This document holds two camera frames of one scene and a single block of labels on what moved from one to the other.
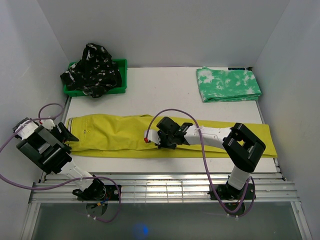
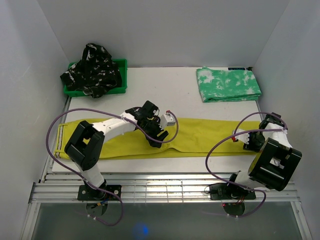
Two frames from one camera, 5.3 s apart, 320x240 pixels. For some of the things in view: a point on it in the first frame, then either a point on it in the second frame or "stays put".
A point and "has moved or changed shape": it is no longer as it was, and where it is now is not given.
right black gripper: x=160 y=135 → x=250 y=146
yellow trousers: x=138 y=135 has moved or changed shape
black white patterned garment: x=95 y=73 stays put
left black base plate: x=111 y=194 stays put
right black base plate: x=227 y=192 stays put
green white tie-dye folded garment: x=227 y=85 stays put
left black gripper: x=65 y=135 → x=151 y=138
